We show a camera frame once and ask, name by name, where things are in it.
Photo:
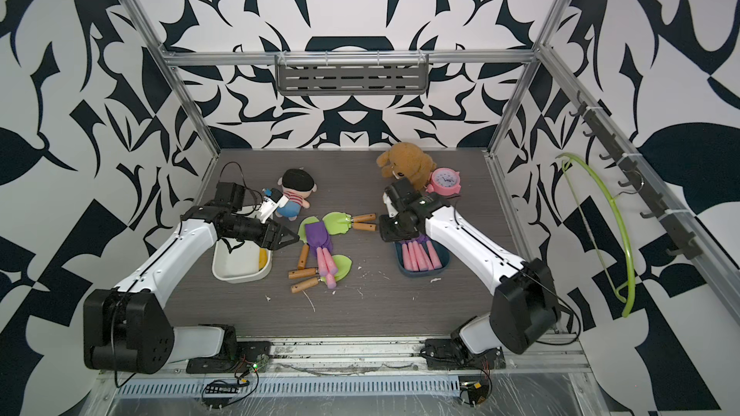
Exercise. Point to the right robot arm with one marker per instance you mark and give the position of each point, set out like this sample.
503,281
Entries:
525,305

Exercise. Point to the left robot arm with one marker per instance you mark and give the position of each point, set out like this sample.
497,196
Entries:
125,329

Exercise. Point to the teal storage box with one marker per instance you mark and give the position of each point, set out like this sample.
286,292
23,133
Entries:
423,271

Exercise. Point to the purple shovel pink handle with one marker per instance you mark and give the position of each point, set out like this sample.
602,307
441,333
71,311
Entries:
408,258
320,240
431,257

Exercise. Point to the grey hook rail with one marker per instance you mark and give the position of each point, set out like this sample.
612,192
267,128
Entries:
691,238

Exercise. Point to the pink alarm clock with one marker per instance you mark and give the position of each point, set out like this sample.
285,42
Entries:
444,182

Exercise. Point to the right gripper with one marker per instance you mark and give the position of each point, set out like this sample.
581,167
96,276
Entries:
385,231

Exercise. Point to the grey wall shelf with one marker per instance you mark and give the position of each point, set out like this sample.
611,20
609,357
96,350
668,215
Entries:
352,74

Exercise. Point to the white storage box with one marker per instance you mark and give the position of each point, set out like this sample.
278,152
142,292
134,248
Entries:
237,262

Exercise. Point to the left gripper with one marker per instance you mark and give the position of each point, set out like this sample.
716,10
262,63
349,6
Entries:
273,230

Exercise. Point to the plush doll black hair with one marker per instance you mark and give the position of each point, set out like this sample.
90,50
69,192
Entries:
297,186

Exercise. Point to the brown plush dog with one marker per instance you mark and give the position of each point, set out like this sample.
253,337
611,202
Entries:
406,160

